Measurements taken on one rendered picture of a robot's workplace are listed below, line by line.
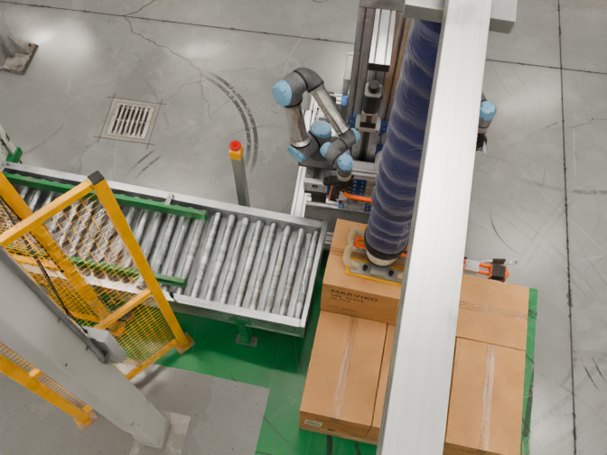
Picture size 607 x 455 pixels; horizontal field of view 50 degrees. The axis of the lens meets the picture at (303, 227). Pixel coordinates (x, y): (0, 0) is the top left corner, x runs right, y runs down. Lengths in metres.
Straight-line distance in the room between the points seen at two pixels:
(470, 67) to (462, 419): 2.58
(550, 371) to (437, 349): 3.43
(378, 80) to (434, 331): 2.36
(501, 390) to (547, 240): 1.46
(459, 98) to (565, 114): 4.18
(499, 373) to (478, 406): 0.23
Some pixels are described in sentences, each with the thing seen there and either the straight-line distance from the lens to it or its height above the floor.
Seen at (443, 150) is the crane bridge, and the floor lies 3.05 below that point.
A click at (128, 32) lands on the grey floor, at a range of 5.92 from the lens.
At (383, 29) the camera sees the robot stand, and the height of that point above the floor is 2.03.
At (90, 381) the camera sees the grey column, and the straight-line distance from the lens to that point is 2.73.
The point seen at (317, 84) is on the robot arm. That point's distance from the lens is 3.31.
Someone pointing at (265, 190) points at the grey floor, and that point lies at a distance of 4.83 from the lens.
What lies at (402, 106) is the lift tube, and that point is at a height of 2.36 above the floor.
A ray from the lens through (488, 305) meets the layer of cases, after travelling 4.02.
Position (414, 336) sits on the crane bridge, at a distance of 1.20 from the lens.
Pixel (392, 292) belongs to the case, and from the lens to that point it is 3.50.
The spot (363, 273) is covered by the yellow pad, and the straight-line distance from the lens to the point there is 3.49.
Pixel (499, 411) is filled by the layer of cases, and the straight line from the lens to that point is 3.86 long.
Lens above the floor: 4.18
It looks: 63 degrees down
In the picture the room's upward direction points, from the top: 1 degrees clockwise
